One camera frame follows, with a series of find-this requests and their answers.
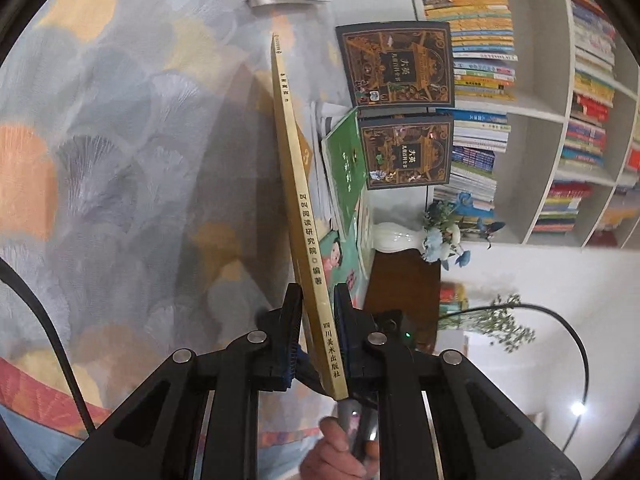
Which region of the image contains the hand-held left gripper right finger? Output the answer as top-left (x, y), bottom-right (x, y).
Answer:
top-left (334, 282), bottom-right (583, 480)

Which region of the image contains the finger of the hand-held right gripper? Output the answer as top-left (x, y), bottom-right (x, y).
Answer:
top-left (299, 350), bottom-right (333, 400)

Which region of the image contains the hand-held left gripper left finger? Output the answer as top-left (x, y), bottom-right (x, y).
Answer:
top-left (55, 282), bottom-right (306, 480)

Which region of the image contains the light green book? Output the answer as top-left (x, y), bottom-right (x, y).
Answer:
top-left (317, 200), bottom-right (373, 308)

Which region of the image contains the yellow-robed figure book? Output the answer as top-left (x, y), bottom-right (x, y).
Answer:
top-left (270, 31), bottom-right (351, 402)

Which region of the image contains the dark green book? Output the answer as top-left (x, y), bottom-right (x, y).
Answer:
top-left (320, 110), bottom-right (373, 241)

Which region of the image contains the row of white and blue books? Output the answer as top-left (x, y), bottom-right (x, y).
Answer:
top-left (432, 109), bottom-right (512, 217)

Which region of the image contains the row of dark and yellow books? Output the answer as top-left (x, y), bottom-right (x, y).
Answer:
top-left (414, 0), bottom-right (518, 103)

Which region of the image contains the person's right hand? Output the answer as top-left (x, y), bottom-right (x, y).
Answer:
top-left (299, 414), bottom-right (380, 480)

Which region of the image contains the brown wooden cabinet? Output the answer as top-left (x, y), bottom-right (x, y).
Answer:
top-left (361, 249), bottom-right (443, 313)

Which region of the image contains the white ribbed vase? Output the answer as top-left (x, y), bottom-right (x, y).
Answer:
top-left (371, 222), bottom-right (431, 255)

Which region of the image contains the red jar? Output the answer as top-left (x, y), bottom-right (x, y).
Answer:
top-left (439, 281), bottom-right (469, 311)

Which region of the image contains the green leafy plant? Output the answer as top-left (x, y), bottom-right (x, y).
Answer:
top-left (439, 294), bottom-right (537, 356)

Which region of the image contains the dark ornate hardcover book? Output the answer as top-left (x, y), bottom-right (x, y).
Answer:
top-left (335, 21), bottom-right (457, 109)
top-left (359, 112), bottom-right (455, 191)

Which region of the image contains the white bookshelf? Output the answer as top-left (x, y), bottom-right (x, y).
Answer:
top-left (402, 0), bottom-right (640, 251)

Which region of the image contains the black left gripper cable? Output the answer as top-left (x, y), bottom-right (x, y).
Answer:
top-left (0, 257), bottom-right (96, 433)

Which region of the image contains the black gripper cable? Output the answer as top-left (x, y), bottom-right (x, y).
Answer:
top-left (439, 302), bottom-right (589, 455)
top-left (0, 257), bottom-right (96, 433)

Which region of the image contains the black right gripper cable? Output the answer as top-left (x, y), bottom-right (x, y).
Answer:
top-left (439, 302), bottom-right (589, 455)

